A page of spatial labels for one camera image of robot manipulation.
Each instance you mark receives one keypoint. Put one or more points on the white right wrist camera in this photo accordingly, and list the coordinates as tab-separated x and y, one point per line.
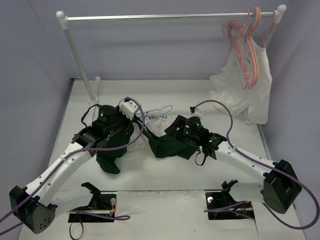
195	112

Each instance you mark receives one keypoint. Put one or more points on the white hanging garment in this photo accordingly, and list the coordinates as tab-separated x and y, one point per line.
252	103

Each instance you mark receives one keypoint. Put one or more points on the blue plastic hanger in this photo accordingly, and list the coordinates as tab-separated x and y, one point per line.
156	114

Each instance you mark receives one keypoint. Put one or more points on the pink hanger under garment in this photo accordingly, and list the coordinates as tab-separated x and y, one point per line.
267	35

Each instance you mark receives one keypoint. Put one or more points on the white and green t-shirt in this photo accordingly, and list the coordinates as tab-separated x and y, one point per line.
161	146

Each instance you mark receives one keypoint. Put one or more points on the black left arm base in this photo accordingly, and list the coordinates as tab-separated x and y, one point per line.
100	204

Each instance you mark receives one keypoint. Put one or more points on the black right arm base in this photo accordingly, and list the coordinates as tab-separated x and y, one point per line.
222	206

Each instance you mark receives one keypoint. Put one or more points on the white clothes rack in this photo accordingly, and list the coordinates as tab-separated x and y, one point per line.
165	46

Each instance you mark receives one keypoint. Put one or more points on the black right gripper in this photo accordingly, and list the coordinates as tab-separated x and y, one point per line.
178	124

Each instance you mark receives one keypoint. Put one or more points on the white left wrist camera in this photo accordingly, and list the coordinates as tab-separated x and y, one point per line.
128	108

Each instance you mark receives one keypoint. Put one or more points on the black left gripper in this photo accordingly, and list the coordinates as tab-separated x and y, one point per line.
130	122

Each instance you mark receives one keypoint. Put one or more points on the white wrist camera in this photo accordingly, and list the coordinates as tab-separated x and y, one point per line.
195	112
128	108

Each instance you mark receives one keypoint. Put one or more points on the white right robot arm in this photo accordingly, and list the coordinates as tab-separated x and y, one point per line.
274	183

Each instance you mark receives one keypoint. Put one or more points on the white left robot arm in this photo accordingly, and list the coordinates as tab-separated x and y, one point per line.
37	204

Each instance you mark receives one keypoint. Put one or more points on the pink plastic hanger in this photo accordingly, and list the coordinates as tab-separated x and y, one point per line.
251	61

